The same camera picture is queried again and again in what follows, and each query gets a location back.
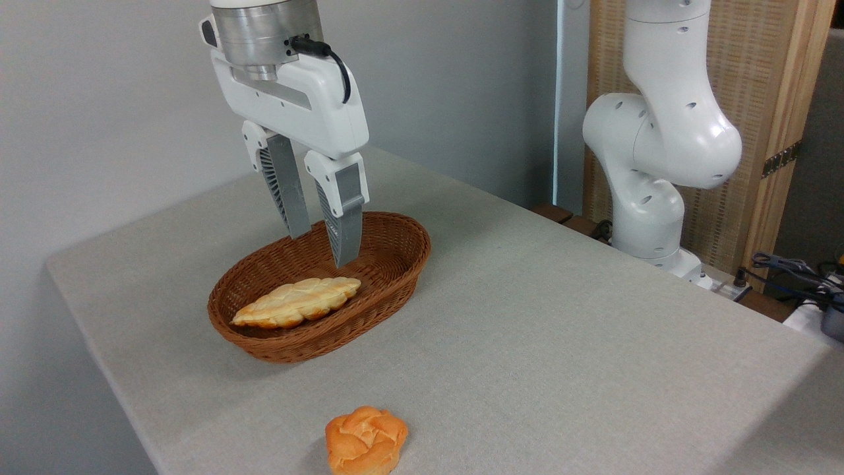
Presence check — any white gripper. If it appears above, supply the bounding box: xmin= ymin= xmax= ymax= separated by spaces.
xmin=200 ymin=15 xmax=370 ymax=269

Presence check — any round knotted bread roll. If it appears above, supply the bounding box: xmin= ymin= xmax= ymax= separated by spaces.
xmin=324 ymin=406 xmax=409 ymax=475

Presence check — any brown wicker basket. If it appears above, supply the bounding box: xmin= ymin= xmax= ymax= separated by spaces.
xmin=207 ymin=211 xmax=432 ymax=364

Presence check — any long braided bread loaf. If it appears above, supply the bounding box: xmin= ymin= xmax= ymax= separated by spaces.
xmin=231 ymin=276 xmax=362 ymax=329

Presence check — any wooden woven folding screen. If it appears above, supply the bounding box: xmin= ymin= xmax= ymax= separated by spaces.
xmin=584 ymin=0 xmax=837 ymax=294

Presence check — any metal screen hinge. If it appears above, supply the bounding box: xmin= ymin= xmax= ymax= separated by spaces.
xmin=762 ymin=141 xmax=802 ymax=179

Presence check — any white power strip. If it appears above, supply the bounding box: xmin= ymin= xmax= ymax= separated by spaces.
xmin=783 ymin=298 xmax=844 ymax=349

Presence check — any dark grey box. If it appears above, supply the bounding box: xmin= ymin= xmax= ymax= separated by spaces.
xmin=820 ymin=307 xmax=844 ymax=343

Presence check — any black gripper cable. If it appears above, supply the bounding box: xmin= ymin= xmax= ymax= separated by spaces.
xmin=288 ymin=35 xmax=352 ymax=105

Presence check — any grey cable bundle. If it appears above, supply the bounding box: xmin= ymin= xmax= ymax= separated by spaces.
xmin=744 ymin=251 xmax=844 ymax=311

